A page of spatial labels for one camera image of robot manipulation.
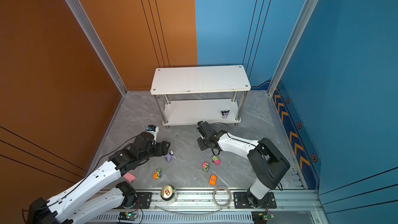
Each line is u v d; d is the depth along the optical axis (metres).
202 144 0.80
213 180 0.78
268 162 0.46
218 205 0.72
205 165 0.83
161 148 0.70
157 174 0.79
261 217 0.70
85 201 0.46
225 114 0.93
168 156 0.85
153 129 0.71
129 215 0.71
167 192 0.67
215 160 0.83
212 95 1.20
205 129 0.69
